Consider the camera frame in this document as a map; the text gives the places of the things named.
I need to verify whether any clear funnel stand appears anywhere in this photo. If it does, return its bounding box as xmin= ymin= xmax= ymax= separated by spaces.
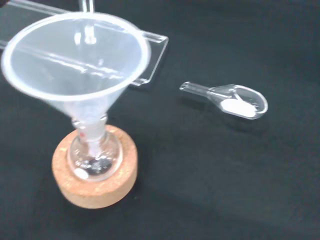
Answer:
xmin=0 ymin=3 xmax=169 ymax=88

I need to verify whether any translucent plastic funnel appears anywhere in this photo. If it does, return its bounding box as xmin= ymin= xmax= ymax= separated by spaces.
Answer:
xmin=0 ymin=11 xmax=152 ymax=153

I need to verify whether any glass round-bottom flask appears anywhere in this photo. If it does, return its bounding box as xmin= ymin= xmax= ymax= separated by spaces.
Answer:
xmin=67 ymin=113 xmax=124 ymax=183

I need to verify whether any black bench cloth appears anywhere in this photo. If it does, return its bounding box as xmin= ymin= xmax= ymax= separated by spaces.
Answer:
xmin=0 ymin=0 xmax=320 ymax=240

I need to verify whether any cork ring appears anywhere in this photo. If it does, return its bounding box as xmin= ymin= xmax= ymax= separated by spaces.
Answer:
xmin=51 ymin=124 xmax=145 ymax=209

